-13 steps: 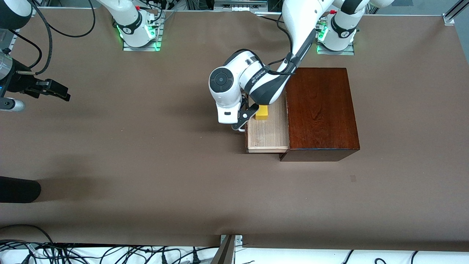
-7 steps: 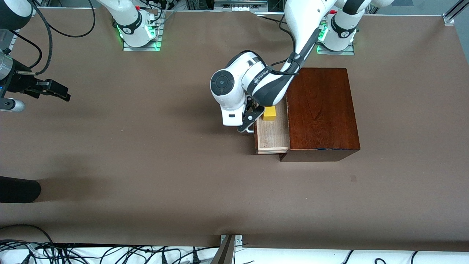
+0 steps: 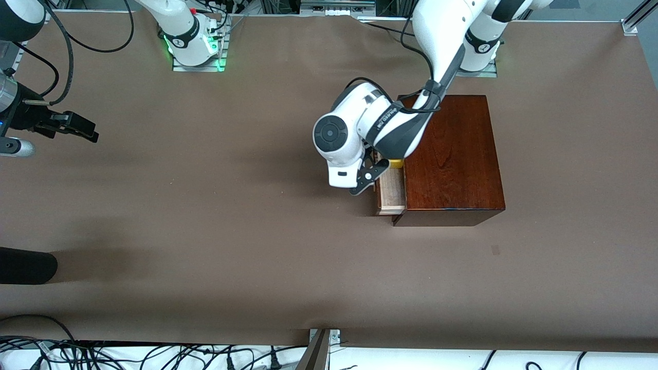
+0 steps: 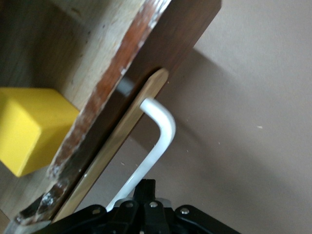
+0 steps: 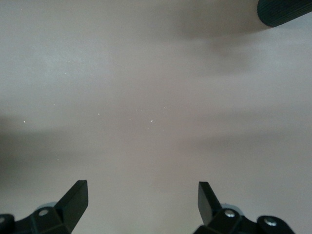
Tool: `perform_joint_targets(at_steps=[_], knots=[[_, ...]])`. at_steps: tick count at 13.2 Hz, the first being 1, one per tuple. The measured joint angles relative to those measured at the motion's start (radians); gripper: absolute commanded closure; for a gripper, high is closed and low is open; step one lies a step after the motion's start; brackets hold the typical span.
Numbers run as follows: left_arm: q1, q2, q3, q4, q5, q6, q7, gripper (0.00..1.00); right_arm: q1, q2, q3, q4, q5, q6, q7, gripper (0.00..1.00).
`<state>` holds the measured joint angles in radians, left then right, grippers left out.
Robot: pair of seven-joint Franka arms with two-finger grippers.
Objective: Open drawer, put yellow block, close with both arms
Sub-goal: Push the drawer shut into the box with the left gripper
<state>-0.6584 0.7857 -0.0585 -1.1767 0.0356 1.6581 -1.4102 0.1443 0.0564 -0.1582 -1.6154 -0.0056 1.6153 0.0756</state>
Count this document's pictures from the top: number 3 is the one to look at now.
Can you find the grey metal post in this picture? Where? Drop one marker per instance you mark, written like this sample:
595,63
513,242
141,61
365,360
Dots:
314,354

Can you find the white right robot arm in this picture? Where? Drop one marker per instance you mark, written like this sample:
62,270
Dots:
182,31

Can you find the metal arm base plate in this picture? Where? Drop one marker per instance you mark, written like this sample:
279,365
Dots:
200,68
483,74

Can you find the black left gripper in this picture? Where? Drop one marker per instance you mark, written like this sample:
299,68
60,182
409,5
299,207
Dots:
368,152

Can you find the light wood drawer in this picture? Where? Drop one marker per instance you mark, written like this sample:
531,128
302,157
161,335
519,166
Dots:
390,192

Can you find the aluminium frame rail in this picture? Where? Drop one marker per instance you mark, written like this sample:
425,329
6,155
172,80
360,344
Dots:
18,59

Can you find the metal corner bracket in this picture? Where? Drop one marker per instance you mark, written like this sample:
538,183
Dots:
335,336

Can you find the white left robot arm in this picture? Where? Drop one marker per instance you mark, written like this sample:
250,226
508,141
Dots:
437,31

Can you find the dark brown wooden cabinet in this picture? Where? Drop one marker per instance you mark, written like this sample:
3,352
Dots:
462,169

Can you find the aluminium frame profile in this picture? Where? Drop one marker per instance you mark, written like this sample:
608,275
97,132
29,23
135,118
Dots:
631,25

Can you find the metal frame rail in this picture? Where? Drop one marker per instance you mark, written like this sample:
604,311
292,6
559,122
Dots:
334,5

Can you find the black rounded cylinder object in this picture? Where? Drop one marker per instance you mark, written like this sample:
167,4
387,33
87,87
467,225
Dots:
25,265

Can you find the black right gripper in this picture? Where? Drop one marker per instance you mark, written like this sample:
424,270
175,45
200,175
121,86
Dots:
30,118

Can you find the yellow block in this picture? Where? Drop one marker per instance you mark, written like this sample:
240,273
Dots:
396,164

